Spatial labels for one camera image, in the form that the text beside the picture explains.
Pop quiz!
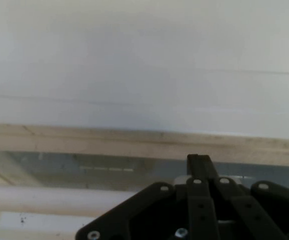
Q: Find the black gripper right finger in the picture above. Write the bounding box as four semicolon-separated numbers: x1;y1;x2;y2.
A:
199;154;289;240

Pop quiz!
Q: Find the white toaster oven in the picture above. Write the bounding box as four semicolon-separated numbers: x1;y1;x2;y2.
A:
0;0;289;141

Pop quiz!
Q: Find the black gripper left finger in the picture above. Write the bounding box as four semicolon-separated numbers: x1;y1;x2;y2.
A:
74;153;222;240

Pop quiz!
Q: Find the cream oven door with handle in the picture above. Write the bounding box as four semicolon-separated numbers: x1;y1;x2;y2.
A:
0;122;289;219

